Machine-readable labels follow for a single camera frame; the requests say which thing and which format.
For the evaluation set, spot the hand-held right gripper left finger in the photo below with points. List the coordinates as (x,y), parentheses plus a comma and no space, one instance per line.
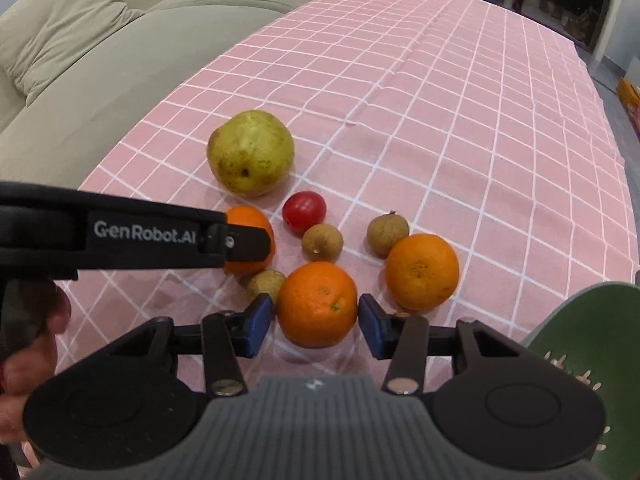
(257,325)

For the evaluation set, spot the orange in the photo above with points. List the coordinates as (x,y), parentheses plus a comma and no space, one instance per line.
(246,216)
(317,304)
(421,271)

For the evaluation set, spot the yellow-green pear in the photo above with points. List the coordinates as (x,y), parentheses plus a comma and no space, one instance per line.
(250,152)

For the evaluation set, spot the grey-green sofa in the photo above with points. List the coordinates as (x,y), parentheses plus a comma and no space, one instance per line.
(100,85)

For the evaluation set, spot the green colander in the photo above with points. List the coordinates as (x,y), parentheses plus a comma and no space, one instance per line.
(600,340)

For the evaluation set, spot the red tomato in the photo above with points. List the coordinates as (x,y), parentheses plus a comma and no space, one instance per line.
(304,211)

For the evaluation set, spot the yellow box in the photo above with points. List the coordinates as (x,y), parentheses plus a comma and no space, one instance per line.
(629,97)

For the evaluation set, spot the pink checked tablecloth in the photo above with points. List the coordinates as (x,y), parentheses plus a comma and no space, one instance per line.
(450,135)

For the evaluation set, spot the person's left hand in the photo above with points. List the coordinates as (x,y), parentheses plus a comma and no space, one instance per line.
(25,375)

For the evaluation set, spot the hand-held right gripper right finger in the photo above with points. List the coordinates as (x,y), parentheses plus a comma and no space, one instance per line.
(372,330)

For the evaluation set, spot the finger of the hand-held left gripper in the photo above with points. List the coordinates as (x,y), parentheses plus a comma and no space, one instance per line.
(245,245)

